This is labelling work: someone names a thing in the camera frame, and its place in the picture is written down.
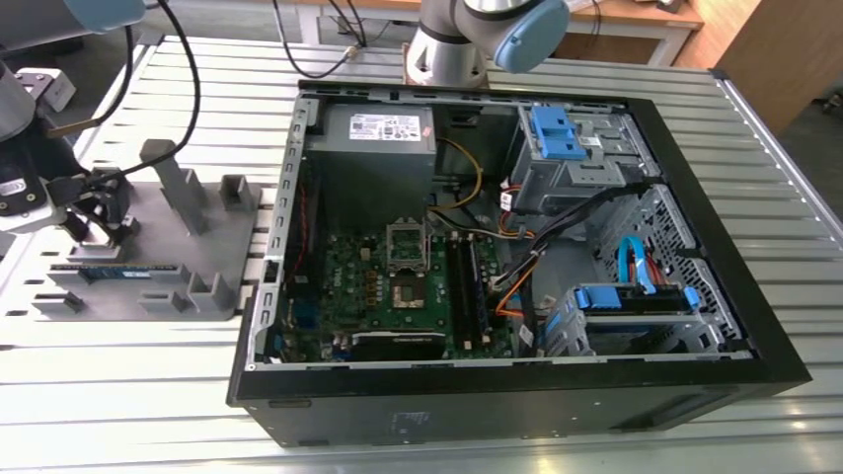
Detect thin red wire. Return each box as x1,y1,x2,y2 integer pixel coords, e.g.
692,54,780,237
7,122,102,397
294,172,314,277

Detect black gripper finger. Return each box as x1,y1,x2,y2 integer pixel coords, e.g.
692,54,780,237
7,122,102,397
59,195,99,244
87,167,133,247

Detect black cable bundle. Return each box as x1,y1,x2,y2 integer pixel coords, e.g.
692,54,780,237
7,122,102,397
489,181,666,292

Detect red orange power wires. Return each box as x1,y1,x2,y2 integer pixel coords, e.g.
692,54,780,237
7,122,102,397
496,214,536,242

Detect wooden desk white frame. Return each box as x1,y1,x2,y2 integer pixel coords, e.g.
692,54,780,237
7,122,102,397
569,0,705,68

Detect thick black cable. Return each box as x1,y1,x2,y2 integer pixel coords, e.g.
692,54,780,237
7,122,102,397
87,0,202,187

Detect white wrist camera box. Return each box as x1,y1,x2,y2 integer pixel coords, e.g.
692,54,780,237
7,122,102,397
13,67,74,113

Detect CPU socket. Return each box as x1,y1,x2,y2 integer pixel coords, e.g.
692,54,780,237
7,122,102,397
388,276,433,311

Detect RAM slot white clips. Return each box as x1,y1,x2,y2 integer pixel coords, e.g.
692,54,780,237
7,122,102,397
466,234,492,346
450,234,472,347

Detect brown wooden cabinet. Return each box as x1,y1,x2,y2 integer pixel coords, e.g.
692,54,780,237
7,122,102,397
713,0,843,134

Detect blue plastic drive latch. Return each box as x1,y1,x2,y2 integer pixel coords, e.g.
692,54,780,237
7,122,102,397
529,106,586,162

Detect white frame table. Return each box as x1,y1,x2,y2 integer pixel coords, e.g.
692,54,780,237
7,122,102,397
294,0,422,48

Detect black PC case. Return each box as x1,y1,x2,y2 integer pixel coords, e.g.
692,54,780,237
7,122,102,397
226,78,812,448

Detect orange wire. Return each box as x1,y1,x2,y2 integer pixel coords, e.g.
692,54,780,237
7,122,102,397
492,276,532,320

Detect grey parts rack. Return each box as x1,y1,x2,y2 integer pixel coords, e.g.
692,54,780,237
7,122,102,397
29,139,264,322

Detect blue flat data wire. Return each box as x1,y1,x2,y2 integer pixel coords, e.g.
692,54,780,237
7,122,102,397
617,236,653,296

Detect red flat data wire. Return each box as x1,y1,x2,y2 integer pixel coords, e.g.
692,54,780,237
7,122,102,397
641,250,668,292

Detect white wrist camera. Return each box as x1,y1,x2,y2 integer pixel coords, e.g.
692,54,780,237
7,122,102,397
0,173,67,234

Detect yellow power wire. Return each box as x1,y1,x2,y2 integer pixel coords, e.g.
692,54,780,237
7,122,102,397
426,137,485,213

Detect metal socket cover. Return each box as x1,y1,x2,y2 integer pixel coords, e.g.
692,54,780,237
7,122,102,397
384,216,433,276

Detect grey metal drive cage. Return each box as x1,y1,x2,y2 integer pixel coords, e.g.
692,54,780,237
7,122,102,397
506,104,664,214

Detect hard disk in blue carrier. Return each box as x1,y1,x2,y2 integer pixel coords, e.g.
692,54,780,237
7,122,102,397
573,284,698,316

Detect grey metal disk bay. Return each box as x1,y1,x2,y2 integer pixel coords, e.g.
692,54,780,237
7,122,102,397
537,283,756,359

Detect grey power supply unit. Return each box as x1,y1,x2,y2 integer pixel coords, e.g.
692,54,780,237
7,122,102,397
306,104,440,233

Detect black graphics card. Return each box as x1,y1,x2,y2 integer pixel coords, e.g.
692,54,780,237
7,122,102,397
348,329,446,361

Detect green motherboard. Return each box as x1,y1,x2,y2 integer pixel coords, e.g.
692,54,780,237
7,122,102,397
281,216,521,361

